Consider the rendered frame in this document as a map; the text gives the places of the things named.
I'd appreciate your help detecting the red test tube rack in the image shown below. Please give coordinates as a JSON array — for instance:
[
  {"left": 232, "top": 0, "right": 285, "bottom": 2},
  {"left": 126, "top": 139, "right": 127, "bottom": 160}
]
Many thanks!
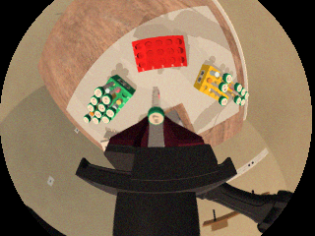
[{"left": 132, "top": 35, "right": 187, "bottom": 73}]

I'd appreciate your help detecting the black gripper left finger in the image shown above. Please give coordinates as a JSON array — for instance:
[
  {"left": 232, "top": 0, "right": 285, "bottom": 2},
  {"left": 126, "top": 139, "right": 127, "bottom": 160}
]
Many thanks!
[{"left": 108, "top": 116, "right": 150, "bottom": 147}]

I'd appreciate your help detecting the green test tube rack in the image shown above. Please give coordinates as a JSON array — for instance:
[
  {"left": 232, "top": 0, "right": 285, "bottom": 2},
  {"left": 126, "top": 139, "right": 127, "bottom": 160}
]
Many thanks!
[{"left": 107, "top": 75, "right": 136, "bottom": 114}]

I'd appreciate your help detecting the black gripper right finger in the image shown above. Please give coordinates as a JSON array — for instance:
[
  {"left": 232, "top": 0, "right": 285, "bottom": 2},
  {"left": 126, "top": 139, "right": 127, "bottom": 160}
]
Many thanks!
[{"left": 163, "top": 115, "right": 205, "bottom": 147}]

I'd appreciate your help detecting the beige bench mat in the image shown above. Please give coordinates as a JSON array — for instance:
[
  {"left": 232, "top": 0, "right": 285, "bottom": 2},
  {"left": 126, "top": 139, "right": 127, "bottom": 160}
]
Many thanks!
[{"left": 66, "top": 6, "right": 239, "bottom": 143}]

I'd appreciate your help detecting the yellow test tube rack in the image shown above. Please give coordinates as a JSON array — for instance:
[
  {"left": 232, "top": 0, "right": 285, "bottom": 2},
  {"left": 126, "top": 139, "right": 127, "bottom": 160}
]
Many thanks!
[{"left": 193, "top": 64, "right": 228, "bottom": 99}]

